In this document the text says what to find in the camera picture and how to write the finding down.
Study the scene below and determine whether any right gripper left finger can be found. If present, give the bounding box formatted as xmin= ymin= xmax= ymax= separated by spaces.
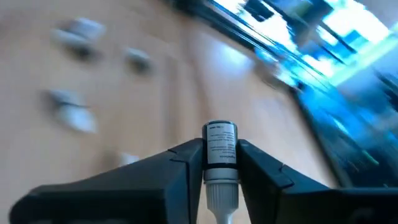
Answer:
xmin=9 ymin=138 xmax=205 ymax=224

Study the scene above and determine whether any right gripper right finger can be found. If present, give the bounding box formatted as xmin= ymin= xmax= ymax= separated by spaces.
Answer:
xmin=238 ymin=139 xmax=398 ymax=224

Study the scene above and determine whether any small black dropper bottle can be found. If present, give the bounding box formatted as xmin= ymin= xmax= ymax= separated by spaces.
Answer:
xmin=201 ymin=120 xmax=240 ymax=224

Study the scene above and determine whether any small grey dropper bottle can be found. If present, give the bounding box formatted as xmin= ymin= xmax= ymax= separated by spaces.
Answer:
xmin=67 ymin=17 xmax=106 ymax=41

